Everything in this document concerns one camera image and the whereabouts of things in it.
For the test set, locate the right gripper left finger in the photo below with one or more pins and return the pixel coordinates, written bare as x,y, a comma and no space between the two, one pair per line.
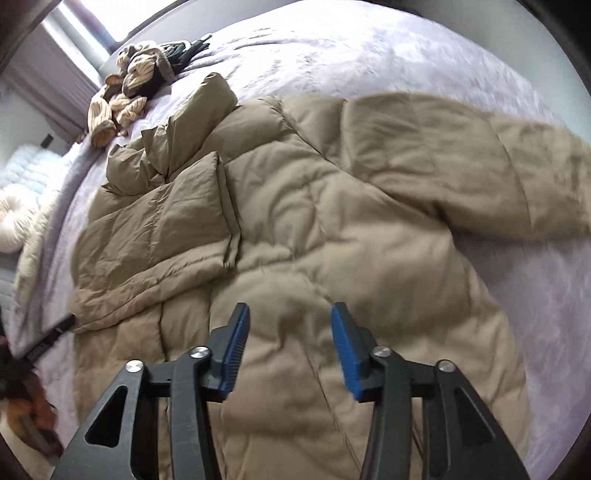
153,411

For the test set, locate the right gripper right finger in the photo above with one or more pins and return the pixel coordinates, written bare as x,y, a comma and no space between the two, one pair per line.
431,409

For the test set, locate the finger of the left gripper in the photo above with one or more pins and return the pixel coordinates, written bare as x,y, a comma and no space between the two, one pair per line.
41,346

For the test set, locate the round white cushion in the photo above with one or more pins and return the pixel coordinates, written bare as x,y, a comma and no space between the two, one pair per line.
18,210

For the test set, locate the light blue quilted headboard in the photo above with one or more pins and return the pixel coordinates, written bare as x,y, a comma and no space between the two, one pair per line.
39,170

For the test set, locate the dark green garment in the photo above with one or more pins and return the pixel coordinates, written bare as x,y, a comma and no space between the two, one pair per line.
180,53

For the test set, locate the left hand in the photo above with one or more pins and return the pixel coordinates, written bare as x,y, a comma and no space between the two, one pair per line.
28,400

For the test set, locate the cream fluffy blanket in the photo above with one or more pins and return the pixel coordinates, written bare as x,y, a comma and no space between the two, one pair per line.
29,262

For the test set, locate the grey window curtain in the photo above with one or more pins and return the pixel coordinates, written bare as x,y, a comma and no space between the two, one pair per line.
50,73

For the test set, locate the tan puffer down jacket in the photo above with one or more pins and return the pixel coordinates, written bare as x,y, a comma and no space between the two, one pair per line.
292,204

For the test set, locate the beige striped garment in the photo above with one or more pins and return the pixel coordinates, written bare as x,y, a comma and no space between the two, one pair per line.
123,96

